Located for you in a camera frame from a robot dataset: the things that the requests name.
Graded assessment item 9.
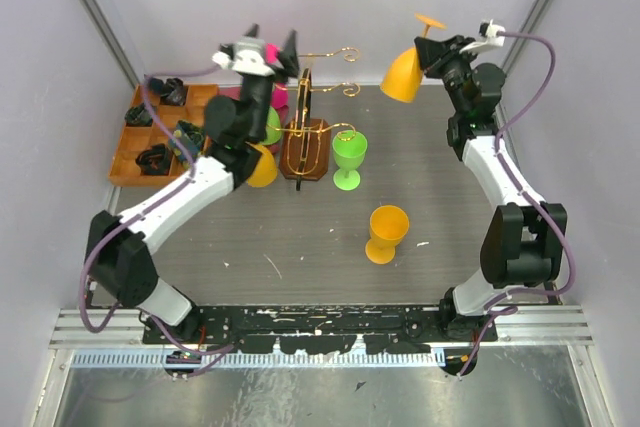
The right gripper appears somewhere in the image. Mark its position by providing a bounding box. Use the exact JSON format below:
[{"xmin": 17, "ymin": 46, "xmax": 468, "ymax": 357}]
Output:
[{"xmin": 413, "ymin": 35, "xmax": 479, "ymax": 116}]

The orange wine glass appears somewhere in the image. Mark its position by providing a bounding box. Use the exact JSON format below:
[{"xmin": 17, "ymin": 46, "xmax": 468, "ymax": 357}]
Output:
[
  {"xmin": 380, "ymin": 44, "xmax": 423, "ymax": 103},
  {"xmin": 247, "ymin": 144, "xmax": 278, "ymax": 188},
  {"xmin": 365, "ymin": 205, "xmax": 410, "ymax": 265}
]

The green wine glass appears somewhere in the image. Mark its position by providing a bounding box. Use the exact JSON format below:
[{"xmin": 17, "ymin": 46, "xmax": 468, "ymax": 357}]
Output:
[
  {"xmin": 332, "ymin": 130, "xmax": 368, "ymax": 191},
  {"xmin": 262, "ymin": 107, "xmax": 282, "ymax": 146}
]

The gold wire wine glass rack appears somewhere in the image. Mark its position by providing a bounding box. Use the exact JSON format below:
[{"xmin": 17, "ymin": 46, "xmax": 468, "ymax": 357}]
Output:
[{"xmin": 276, "ymin": 47, "xmax": 361, "ymax": 192}]

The orange wine glass back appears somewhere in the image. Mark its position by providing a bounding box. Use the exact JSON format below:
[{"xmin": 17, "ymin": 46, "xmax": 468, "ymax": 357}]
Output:
[{"xmin": 247, "ymin": 144, "xmax": 278, "ymax": 188}]

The pink wine glass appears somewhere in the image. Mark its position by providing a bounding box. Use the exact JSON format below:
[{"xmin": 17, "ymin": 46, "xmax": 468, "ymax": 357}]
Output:
[{"xmin": 266, "ymin": 43, "xmax": 288, "ymax": 111}]

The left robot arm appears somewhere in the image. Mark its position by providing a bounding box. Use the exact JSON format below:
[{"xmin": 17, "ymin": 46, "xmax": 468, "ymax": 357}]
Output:
[{"xmin": 78, "ymin": 25, "xmax": 300, "ymax": 343}]

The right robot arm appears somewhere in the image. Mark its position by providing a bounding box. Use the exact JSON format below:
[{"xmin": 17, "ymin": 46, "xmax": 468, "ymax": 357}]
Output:
[{"xmin": 414, "ymin": 35, "xmax": 567, "ymax": 341}]

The red cloth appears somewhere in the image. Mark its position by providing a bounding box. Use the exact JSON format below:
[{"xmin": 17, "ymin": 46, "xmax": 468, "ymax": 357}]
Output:
[{"xmin": 218, "ymin": 86, "xmax": 241, "ymax": 100}]

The dark pouch tray back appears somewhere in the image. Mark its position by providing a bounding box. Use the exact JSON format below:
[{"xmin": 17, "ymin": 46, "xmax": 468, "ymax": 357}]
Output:
[{"xmin": 146, "ymin": 77, "xmax": 188, "ymax": 106}]

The dark pouch tray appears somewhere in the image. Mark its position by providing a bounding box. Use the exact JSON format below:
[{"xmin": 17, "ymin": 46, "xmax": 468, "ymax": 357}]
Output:
[
  {"xmin": 146, "ymin": 77, "xmax": 188, "ymax": 106},
  {"xmin": 125, "ymin": 103, "xmax": 153, "ymax": 127}
]

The blue floral fabric pouch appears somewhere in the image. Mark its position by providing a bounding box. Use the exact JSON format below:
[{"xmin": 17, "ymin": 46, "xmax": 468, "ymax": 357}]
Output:
[{"xmin": 168, "ymin": 120, "xmax": 206, "ymax": 167}]

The wooden tray organizer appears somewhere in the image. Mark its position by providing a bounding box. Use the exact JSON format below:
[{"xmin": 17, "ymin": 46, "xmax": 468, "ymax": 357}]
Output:
[{"xmin": 109, "ymin": 84, "xmax": 219, "ymax": 188}]

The dark pouch tray left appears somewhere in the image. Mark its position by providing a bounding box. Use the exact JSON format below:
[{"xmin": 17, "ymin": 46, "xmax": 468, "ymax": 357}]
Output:
[{"xmin": 125, "ymin": 103, "xmax": 153, "ymax": 127}]

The small dark item in tray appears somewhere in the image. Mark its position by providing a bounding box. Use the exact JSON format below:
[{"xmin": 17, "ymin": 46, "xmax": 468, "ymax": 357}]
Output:
[{"xmin": 135, "ymin": 143, "xmax": 173, "ymax": 176}]

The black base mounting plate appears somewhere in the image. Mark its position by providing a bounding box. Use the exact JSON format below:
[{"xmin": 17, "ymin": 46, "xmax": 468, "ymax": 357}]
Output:
[{"xmin": 138, "ymin": 304, "xmax": 488, "ymax": 355}]

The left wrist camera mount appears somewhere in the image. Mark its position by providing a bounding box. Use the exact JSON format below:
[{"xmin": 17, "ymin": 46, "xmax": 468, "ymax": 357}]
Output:
[{"xmin": 212, "ymin": 37, "xmax": 275, "ymax": 77}]

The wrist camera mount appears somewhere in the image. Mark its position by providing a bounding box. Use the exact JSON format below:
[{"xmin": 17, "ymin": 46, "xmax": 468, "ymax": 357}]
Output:
[
  {"xmin": 460, "ymin": 20, "xmax": 506, "ymax": 55},
  {"xmin": 212, "ymin": 37, "xmax": 275, "ymax": 77}
]

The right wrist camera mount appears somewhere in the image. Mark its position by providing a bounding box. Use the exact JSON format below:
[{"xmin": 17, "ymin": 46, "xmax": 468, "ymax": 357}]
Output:
[{"xmin": 460, "ymin": 20, "xmax": 506, "ymax": 55}]

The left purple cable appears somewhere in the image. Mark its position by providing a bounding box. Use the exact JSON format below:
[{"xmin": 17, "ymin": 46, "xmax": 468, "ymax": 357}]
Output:
[{"xmin": 79, "ymin": 64, "xmax": 236, "ymax": 378}]

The aluminium frame rail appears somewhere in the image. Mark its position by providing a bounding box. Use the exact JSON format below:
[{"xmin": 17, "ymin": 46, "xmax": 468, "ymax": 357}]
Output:
[{"xmin": 50, "ymin": 305, "xmax": 593, "ymax": 376}]

